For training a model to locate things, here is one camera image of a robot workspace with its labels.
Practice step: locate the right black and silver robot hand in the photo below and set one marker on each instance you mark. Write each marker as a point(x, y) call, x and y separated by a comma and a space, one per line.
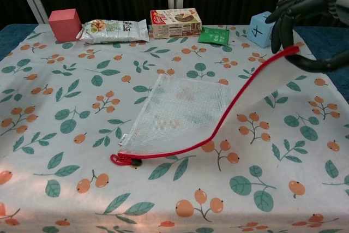
point(286, 14)

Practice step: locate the clear zipper pouch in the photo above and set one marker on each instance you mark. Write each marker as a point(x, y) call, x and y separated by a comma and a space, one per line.
point(185, 113)

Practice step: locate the silver snack packet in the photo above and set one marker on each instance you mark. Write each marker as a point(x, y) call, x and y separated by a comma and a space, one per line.
point(114, 32)

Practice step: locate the light blue numbered cube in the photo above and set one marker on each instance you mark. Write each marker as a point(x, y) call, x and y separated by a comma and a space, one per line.
point(259, 32)

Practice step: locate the green sachet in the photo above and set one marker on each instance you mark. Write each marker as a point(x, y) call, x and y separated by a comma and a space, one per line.
point(214, 36)

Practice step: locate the cardboard snack box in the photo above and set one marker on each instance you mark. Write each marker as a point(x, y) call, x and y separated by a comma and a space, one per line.
point(174, 24)

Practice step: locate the red foam cube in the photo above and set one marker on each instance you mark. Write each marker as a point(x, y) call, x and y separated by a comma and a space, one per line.
point(65, 27)

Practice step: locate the floral leaf and berry tablecloth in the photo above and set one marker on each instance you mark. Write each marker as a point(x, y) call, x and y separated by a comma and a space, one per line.
point(81, 107)

